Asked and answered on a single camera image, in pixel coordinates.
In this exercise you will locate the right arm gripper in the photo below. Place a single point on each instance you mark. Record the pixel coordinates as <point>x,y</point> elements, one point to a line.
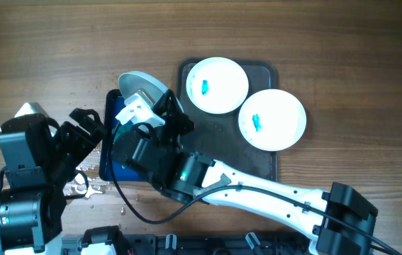
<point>169,111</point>

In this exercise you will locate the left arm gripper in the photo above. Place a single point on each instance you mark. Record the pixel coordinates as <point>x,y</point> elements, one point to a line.
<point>84,142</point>

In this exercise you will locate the grey white plate bottom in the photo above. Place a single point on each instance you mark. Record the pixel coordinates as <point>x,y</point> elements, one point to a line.
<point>131,83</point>

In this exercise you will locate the green scrubbing sponge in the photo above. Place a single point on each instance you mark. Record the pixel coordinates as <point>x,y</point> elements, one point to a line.
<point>122,129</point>

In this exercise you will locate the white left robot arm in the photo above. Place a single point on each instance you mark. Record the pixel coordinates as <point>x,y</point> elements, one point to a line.
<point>41,157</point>

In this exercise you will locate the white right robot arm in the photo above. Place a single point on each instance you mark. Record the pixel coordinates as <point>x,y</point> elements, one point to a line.
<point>339,221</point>

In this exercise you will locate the blue tray with water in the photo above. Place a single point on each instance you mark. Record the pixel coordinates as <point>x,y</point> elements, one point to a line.
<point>114,104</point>

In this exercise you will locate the dark brown serving tray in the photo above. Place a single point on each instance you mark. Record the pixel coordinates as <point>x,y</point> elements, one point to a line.
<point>219,136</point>

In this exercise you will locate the white plate top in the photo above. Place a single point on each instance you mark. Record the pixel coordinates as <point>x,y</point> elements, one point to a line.
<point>217,85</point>

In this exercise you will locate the pinkish white plate right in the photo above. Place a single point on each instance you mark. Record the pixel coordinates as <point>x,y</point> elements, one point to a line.
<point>272,120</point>

